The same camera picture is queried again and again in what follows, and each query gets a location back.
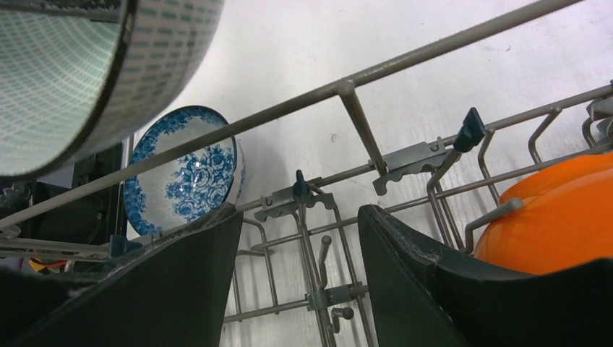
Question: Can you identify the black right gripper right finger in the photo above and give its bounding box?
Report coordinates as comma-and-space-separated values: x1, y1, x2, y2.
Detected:
357, 205, 612, 346

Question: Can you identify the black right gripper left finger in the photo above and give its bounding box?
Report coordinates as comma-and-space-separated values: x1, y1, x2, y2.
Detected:
1, 203, 244, 346

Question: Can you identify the blue white patterned bowl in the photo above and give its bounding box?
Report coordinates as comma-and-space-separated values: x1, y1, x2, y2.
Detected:
124, 106, 247, 235

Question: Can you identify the white bowl orange outside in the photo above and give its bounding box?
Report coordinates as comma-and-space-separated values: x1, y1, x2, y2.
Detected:
473, 153, 612, 275

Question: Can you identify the pale celadon bowl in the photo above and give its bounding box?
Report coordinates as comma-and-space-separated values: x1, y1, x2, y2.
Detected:
1, 0, 224, 180

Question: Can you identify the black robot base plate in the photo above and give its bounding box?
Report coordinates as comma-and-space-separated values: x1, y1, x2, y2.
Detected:
1, 144, 127, 275

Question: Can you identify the grey wire dish rack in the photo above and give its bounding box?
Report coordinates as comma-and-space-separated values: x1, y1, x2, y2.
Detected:
0, 0, 613, 347

